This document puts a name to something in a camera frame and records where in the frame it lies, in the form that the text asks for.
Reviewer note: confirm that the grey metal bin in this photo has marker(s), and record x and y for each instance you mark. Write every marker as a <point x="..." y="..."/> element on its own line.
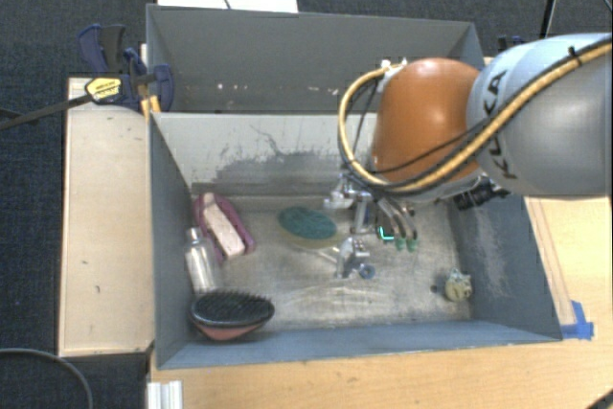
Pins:
<point x="306" y="302"/>

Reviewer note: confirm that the pale wood board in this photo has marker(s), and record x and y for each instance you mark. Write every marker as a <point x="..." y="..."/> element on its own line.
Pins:
<point x="105" y="225"/>

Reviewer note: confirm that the clear plastic bottle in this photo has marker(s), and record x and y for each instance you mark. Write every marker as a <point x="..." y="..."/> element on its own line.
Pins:
<point x="199" y="262"/>

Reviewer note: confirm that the green and yellow oval sponge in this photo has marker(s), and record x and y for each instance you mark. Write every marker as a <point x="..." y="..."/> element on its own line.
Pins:
<point x="306" y="224"/>

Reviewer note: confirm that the black cylinder on white bracket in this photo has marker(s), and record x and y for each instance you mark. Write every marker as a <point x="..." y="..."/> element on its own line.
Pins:
<point x="479" y="196"/>

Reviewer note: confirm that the small cream toy animal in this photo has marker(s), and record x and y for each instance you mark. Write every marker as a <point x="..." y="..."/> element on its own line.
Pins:
<point x="458" y="285"/>

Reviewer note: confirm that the black and pink hairbrush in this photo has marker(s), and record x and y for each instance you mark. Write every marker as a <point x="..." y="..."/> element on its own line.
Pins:
<point x="231" y="309"/>

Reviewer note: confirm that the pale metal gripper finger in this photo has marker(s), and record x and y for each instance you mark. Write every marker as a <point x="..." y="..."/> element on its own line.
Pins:
<point x="346" y="198"/>
<point x="355" y="254"/>

